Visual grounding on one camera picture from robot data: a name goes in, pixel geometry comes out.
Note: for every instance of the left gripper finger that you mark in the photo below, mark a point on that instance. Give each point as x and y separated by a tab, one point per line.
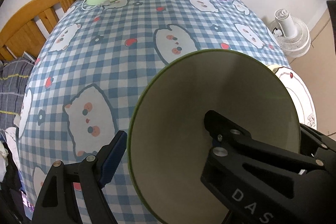
98	170

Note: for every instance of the wooden chair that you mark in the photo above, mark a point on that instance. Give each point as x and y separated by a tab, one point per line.
21	33

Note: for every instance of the white electric fan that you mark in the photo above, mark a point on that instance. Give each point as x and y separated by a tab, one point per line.
292	34

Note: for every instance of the white plate red trim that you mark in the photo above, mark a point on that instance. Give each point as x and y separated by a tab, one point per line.
300	95

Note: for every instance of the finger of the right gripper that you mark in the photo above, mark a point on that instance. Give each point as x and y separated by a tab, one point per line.
260	164

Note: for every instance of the blue checked tablecloth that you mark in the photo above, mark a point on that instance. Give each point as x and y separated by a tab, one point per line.
150	68

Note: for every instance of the grey plaid bedding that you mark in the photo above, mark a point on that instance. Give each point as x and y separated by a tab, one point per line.
14	78

